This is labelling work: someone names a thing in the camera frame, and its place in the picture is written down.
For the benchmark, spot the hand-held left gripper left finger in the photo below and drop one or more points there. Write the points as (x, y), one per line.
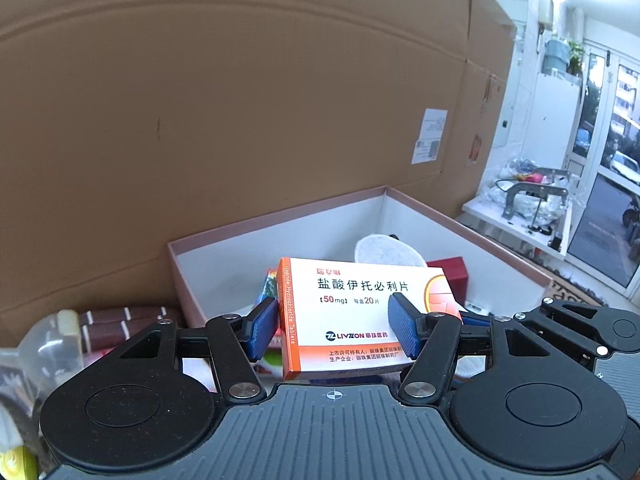
(262, 332)

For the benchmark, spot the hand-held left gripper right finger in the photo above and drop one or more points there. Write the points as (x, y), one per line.
(402, 325)

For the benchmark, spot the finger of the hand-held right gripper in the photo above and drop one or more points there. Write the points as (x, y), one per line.
(476, 315)

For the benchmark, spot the dark red box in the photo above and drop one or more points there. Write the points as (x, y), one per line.
(452, 275)

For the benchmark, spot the red blue card box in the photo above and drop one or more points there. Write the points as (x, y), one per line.
(270, 285)

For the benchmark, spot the white orange medicine box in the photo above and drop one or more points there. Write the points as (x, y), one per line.
(350, 305)

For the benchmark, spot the large white insole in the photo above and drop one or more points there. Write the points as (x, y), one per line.
(387, 250)

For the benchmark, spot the pink cardboard box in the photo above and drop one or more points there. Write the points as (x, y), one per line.
(325, 225)

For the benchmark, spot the green small item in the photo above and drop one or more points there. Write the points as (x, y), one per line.
(272, 362)

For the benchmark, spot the brown doormat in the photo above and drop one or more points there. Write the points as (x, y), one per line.
(575, 290)

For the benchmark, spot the white side table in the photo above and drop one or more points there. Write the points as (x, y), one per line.
(520, 225)

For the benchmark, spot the grey metal clamp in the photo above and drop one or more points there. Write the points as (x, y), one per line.
(530, 191)

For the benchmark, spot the brown white-striped box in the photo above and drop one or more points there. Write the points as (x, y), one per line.
(110, 325)

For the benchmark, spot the pink white packet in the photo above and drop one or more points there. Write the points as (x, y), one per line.
(95, 356)

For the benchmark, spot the glass door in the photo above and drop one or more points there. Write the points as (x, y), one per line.
(605, 170)

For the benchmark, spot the large white paper label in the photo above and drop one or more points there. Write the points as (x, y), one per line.
(429, 136)

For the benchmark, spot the white cabinet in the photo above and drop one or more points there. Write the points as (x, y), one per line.
(552, 120)

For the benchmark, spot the brown cardboard backdrop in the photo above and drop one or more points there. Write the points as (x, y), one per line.
(225, 110)

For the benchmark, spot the pale blue plant pot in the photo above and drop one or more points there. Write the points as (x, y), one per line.
(556, 57)

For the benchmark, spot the green houseplant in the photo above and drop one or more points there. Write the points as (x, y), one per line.
(576, 55)

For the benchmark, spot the yellow packet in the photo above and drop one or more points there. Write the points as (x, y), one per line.
(12, 466)

